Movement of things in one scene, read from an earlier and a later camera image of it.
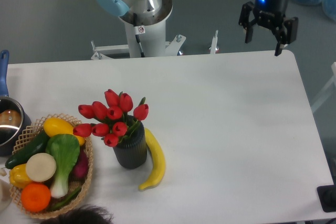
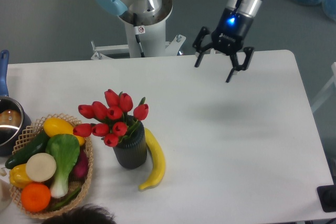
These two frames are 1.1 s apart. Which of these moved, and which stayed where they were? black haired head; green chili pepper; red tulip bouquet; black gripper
Moved: black gripper
Stayed: black haired head; green chili pepper; red tulip bouquet
